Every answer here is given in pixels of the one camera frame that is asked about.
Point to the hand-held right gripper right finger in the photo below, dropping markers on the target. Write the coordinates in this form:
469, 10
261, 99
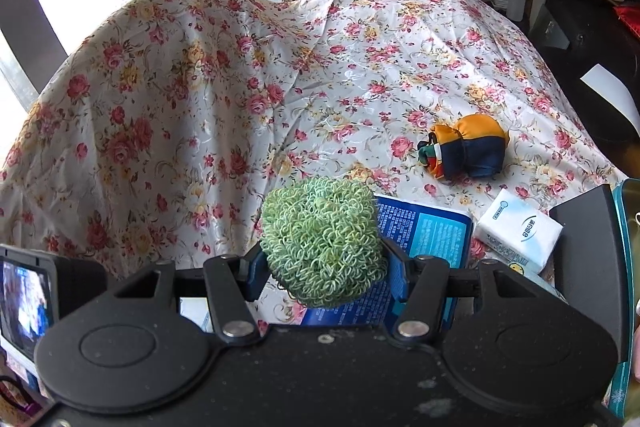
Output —
395, 277

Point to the green loop scrubber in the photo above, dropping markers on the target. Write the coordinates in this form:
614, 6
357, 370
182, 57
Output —
320, 242

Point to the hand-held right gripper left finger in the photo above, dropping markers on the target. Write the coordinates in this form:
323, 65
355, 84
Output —
256, 274

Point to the white tissue pack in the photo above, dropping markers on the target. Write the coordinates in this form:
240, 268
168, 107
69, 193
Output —
520, 227

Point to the gold tin tray teal rim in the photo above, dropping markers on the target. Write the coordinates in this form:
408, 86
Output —
631, 257

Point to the red satin cushion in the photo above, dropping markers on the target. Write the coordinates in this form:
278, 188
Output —
629, 18

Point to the orange and navy cloth pouch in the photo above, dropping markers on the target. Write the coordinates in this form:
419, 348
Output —
470, 147

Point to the blue plastic packet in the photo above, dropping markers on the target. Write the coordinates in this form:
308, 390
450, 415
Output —
430, 237

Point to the white paper sheet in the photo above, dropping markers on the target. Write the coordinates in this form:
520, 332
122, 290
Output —
612, 94

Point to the black leather sofa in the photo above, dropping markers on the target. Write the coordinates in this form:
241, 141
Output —
590, 37

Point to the floral cloth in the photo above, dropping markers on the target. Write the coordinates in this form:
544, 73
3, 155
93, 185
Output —
225, 107

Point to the black slab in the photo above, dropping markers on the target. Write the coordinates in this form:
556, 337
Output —
590, 257

